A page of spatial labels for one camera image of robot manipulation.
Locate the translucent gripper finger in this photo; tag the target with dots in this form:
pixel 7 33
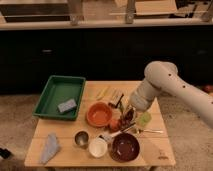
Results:
pixel 132 114

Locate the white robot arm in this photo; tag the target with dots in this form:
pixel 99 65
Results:
pixel 163 76

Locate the orange bowl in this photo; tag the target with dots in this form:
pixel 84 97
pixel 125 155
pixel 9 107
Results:
pixel 99 114

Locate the purple bowl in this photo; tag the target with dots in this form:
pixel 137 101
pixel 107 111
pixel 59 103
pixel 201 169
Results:
pixel 124 148

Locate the black white marker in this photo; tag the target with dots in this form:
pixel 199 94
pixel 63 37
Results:
pixel 128 126

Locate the green cup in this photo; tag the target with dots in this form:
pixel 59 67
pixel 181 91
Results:
pixel 144 119

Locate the metal spoon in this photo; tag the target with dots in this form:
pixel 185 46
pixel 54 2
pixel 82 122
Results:
pixel 149 131

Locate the orange fruit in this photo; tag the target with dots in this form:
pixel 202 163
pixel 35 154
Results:
pixel 114 125

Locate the brown white snack bar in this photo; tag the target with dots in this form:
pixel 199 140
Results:
pixel 115 98

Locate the yellow banana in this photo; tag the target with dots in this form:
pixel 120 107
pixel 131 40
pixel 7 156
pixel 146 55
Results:
pixel 102 93

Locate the white measuring scoop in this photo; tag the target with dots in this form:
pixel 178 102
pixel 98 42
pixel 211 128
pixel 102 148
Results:
pixel 108 137

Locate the small metal cup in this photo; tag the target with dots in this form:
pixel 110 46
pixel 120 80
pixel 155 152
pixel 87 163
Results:
pixel 81 139

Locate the blue sponge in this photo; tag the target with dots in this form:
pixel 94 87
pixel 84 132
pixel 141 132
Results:
pixel 67 106

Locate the green plastic tray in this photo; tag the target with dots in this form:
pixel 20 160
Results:
pixel 57 90

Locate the blue folded cloth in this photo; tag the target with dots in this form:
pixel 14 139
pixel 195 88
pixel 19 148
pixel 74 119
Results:
pixel 51 148

